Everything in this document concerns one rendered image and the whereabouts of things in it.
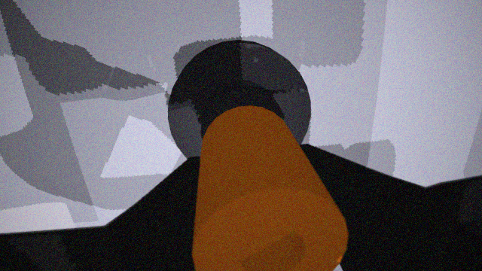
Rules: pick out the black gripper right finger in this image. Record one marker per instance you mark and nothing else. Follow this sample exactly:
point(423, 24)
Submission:
point(393, 224)

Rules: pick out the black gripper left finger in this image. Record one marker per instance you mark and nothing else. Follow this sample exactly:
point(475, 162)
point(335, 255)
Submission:
point(154, 234)

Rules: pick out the orange cylinder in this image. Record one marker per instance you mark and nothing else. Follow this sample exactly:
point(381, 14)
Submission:
point(261, 206)

